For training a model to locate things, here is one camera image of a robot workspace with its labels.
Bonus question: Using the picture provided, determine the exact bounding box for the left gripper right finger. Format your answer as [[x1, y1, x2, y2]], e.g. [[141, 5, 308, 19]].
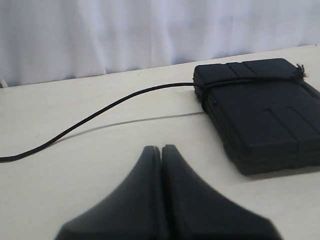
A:
[[161, 145, 279, 240]]

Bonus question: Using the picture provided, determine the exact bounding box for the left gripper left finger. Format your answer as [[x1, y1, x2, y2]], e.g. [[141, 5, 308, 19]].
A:
[[56, 146, 162, 240]]

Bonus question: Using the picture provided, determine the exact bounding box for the white curtain backdrop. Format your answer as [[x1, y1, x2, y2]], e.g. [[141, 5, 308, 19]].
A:
[[0, 0, 320, 87]]

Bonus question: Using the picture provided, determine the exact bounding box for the black braided rope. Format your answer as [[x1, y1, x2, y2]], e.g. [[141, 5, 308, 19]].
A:
[[0, 63, 307, 164]]

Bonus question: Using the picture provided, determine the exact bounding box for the black plastic carry case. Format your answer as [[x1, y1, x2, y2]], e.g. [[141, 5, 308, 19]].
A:
[[193, 58, 320, 175]]

